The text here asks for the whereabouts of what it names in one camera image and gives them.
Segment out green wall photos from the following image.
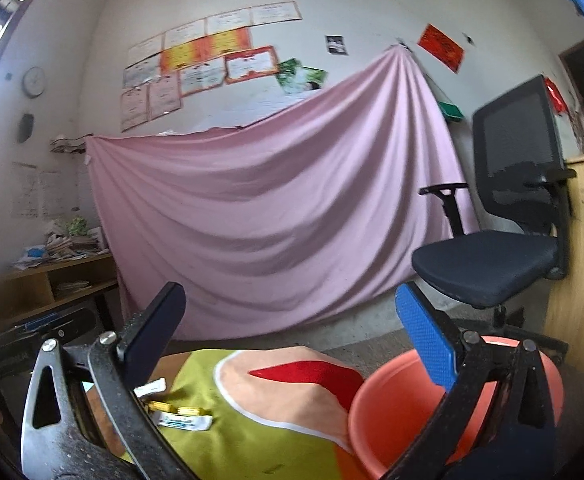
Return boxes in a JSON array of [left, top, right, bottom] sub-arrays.
[[278, 58, 329, 95]]

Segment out white blue sachet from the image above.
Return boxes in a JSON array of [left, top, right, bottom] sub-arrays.
[[154, 410, 213, 432]]

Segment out papers on lower shelf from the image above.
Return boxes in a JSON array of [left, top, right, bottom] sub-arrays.
[[54, 280, 92, 297]]

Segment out multicoloured patchwork blanket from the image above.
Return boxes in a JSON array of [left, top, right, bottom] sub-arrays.
[[82, 345, 367, 480]]

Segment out small white sachet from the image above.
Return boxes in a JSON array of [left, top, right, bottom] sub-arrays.
[[132, 377, 167, 397]]

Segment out yellow wrapper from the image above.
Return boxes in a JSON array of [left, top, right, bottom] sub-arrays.
[[144, 400, 203, 417]]

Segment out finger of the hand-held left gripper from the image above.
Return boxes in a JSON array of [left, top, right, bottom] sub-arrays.
[[0, 307, 97, 357]]

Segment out round wall clock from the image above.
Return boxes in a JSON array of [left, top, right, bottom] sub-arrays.
[[23, 66, 46, 98]]

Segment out wall calendar sheets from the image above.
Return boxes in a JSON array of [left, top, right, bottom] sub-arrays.
[[12, 162, 80, 218]]

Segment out pink hanging sheet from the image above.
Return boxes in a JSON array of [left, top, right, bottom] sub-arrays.
[[86, 42, 480, 341]]

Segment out pile of papers and books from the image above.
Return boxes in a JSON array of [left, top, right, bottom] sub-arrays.
[[12, 217, 110, 271]]

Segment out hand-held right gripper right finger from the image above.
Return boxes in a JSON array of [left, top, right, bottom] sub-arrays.
[[394, 282, 559, 480]]

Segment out black office chair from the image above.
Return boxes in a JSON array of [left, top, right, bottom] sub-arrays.
[[412, 75, 578, 361]]

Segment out wooden shelf desk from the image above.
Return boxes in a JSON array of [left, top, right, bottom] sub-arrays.
[[0, 252, 117, 331]]

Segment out red paper wall decoration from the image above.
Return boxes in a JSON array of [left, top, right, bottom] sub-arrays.
[[417, 23, 465, 73]]

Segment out green dustpan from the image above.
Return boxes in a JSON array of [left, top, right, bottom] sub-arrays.
[[437, 101, 465, 123]]

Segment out pink plastic waste bin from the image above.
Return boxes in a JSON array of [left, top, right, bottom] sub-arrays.
[[348, 336, 565, 480]]

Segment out wire wall shelf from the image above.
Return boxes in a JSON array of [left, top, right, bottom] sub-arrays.
[[49, 135, 88, 155]]

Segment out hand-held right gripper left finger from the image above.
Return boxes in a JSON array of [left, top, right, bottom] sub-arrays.
[[20, 282, 197, 480]]

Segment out red hanging bag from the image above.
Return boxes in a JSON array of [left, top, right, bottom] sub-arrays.
[[544, 77, 568, 116]]

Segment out group of wall certificates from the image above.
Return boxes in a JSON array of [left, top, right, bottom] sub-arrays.
[[120, 2, 303, 132]]

